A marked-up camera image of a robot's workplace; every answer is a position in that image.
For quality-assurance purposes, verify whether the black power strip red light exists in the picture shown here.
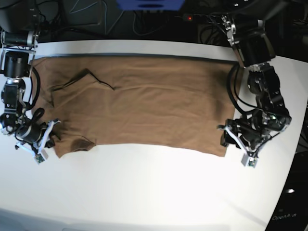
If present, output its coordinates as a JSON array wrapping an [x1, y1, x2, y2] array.
[[182, 13, 213, 24]]

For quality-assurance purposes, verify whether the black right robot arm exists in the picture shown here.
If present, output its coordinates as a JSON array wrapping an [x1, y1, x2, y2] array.
[[0, 0, 60, 164]]

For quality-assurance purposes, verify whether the blue box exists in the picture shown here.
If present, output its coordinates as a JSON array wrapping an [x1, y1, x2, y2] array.
[[116, 0, 185, 11]]

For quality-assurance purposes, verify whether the black OpenArm base plate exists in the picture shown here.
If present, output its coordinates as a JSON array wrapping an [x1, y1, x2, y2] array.
[[263, 137, 308, 231]]

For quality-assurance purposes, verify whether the brown T-shirt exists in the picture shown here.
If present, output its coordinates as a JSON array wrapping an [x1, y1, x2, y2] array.
[[33, 56, 235, 157]]

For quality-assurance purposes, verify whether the white cable on floor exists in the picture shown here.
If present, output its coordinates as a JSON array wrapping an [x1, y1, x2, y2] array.
[[69, 0, 126, 34]]

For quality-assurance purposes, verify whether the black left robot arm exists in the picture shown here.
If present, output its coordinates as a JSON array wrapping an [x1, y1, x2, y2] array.
[[208, 0, 292, 167]]

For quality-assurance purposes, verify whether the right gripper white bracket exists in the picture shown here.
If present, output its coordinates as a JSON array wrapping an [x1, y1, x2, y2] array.
[[15, 119, 61, 164]]

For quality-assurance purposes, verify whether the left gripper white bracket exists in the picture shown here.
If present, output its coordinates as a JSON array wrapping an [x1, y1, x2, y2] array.
[[217, 119, 272, 167]]

